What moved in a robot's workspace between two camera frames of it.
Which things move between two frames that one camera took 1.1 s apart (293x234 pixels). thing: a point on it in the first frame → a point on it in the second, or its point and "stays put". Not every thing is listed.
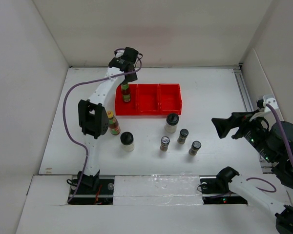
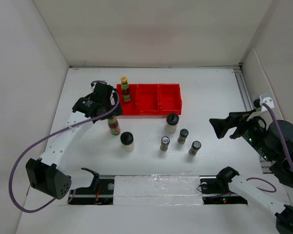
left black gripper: (131, 78) → (115, 100)
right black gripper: (223, 125) stays put
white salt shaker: (172, 120) stays put
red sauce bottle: (114, 124) stays put
